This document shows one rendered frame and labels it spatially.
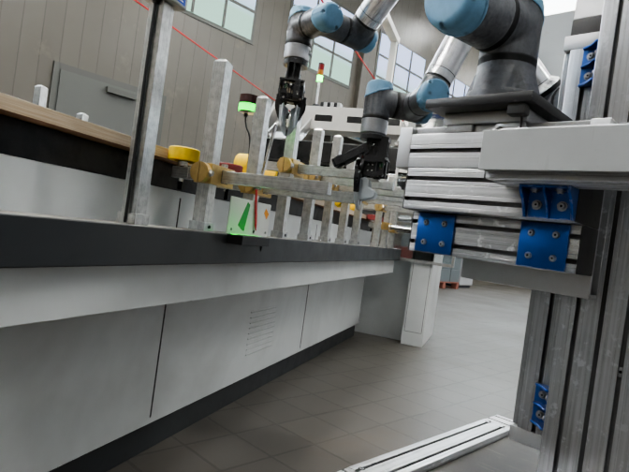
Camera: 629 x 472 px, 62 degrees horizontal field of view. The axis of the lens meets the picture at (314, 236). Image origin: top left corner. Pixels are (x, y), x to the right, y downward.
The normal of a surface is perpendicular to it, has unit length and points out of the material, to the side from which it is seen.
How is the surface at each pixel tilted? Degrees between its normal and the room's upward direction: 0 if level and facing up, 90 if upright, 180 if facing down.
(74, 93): 90
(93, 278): 90
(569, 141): 90
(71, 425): 90
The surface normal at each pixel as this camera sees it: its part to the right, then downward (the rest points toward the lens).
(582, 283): -0.69, -0.09
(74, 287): 0.93, 0.13
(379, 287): -0.33, -0.04
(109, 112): 0.71, 0.11
